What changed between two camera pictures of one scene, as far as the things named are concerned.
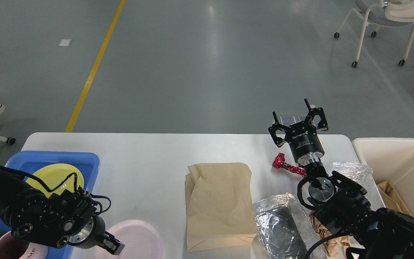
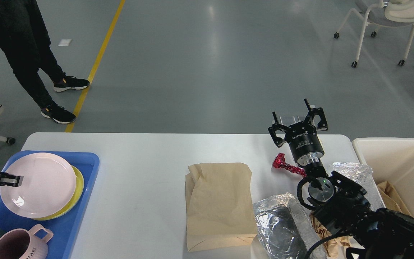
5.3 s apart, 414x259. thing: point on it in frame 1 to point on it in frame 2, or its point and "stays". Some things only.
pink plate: [142, 239] to [49, 185]
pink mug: [8, 246] stays
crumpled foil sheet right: [362, 174] stays
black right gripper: [304, 141] stays
